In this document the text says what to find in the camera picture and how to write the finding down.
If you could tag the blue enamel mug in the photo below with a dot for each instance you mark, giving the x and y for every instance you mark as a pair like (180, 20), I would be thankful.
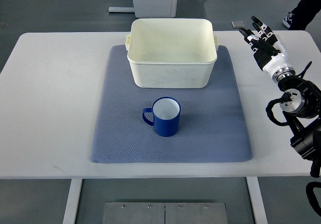
(163, 116)

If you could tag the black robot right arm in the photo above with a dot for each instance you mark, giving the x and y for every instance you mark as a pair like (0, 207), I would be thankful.
(299, 109)

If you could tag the cream plastic storage box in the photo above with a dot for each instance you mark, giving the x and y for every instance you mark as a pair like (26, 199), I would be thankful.
(171, 53)

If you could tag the white table right leg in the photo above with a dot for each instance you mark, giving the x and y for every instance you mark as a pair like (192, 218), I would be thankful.
(256, 200)

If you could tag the blue-grey textured mat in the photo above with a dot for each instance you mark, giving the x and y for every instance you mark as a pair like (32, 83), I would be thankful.
(148, 125)

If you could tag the white table left leg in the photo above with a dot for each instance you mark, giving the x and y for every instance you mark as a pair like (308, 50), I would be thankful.
(72, 201)

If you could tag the white table leg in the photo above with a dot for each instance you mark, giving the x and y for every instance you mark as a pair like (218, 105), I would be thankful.
(72, 201)
(256, 200)

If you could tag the white cabinet pedestal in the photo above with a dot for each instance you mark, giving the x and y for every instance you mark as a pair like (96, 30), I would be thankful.
(149, 8)

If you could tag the small grey floor plate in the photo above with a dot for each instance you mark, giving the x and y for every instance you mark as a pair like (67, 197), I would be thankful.
(237, 24)

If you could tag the grey metal floor plate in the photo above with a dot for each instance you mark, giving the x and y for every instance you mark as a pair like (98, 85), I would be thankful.
(159, 212)

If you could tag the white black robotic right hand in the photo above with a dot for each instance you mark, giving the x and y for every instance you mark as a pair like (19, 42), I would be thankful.
(269, 51)

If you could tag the black white sneaker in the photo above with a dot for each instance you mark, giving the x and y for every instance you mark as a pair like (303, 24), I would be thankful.
(287, 21)

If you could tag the person's dark trouser leg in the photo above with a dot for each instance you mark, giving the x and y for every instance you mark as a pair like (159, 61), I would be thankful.
(304, 13)

